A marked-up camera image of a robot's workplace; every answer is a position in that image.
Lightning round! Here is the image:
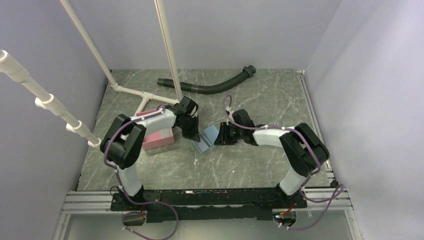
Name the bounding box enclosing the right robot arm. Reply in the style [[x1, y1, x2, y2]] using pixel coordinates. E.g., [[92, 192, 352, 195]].
[[214, 109, 330, 208]]

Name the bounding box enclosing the mint green card holder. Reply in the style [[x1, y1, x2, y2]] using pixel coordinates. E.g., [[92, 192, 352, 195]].
[[191, 124, 219, 154]]

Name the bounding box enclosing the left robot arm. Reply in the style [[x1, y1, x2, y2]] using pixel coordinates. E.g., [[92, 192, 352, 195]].
[[99, 96, 200, 210]]

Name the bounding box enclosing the aluminium frame rail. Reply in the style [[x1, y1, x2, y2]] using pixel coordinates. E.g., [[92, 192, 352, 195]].
[[62, 191, 354, 214]]

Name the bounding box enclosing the black corrugated hose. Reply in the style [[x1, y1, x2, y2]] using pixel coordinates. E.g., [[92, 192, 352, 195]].
[[156, 65, 257, 96]]

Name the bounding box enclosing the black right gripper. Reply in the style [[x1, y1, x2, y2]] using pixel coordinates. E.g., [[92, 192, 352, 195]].
[[213, 122, 244, 146]]

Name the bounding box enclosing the white PVC pipe with fittings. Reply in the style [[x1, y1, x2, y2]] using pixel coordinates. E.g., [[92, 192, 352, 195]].
[[0, 50, 101, 148]]

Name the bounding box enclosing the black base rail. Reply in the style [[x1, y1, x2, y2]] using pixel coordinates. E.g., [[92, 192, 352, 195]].
[[110, 187, 307, 223]]

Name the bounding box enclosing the white card with black stripe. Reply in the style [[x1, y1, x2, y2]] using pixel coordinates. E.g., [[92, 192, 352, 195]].
[[197, 134, 214, 152]]

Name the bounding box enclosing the white PVC pipe frame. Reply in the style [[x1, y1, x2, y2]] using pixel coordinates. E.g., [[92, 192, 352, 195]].
[[58, 0, 184, 115]]

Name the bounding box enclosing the pink card box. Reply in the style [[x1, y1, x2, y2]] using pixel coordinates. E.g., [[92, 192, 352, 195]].
[[142, 128, 175, 151]]

